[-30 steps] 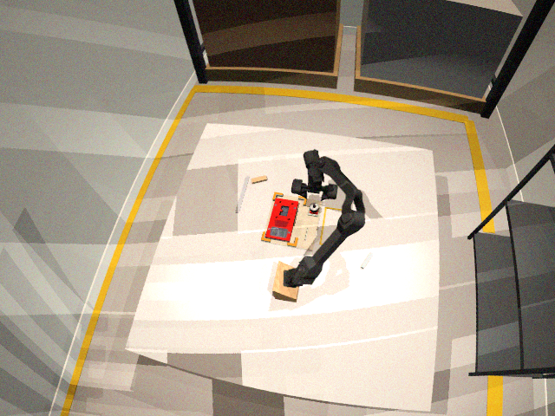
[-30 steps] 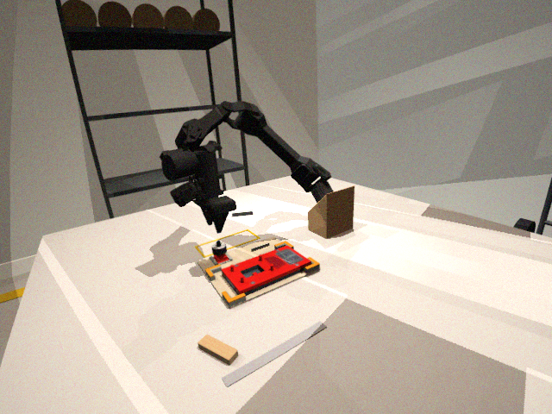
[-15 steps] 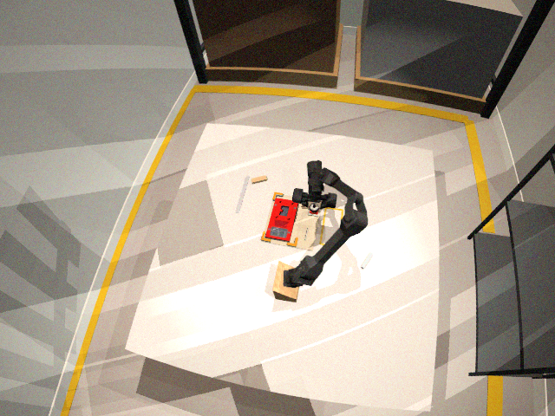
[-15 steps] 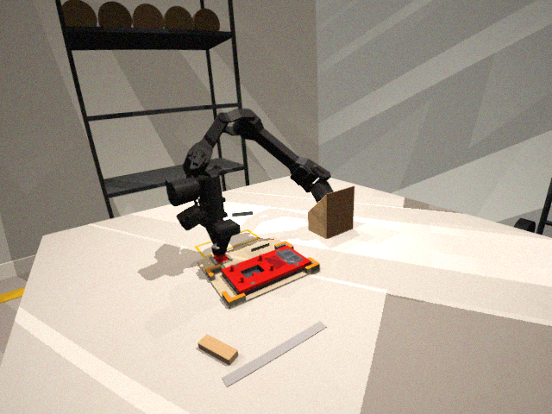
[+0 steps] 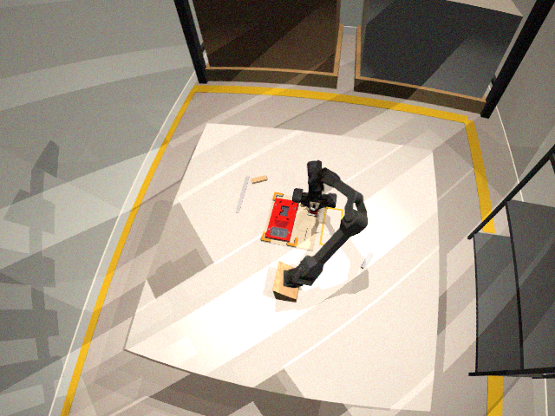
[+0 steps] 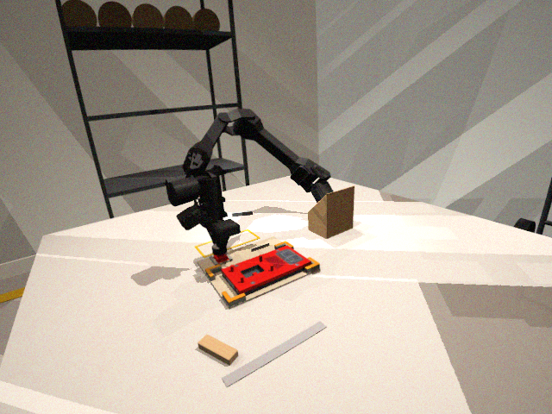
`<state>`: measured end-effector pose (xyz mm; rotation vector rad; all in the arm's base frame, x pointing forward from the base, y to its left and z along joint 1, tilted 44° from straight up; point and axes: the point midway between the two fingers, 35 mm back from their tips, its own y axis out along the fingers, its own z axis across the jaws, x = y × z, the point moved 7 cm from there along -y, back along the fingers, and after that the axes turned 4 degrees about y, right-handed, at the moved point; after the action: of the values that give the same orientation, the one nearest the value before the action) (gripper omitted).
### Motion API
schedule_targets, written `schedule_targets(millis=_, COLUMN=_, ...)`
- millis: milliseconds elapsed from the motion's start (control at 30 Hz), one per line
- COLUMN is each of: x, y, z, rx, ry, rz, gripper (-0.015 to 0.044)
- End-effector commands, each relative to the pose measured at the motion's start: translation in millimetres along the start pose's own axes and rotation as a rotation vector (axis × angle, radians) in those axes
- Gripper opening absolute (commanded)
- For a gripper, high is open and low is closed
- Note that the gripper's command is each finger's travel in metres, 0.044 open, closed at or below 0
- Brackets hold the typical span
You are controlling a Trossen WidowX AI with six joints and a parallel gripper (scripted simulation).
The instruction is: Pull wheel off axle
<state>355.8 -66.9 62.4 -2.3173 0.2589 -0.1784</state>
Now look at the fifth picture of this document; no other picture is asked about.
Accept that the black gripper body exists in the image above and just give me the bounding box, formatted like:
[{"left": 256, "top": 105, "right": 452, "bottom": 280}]
[{"left": 292, "top": 188, "right": 337, "bottom": 208}]

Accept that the grey flat strip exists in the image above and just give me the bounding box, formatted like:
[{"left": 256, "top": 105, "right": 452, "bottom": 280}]
[{"left": 235, "top": 176, "right": 250, "bottom": 213}]

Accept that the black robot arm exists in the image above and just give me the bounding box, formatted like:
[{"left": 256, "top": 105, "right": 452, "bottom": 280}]
[{"left": 283, "top": 160, "right": 368, "bottom": 288}]

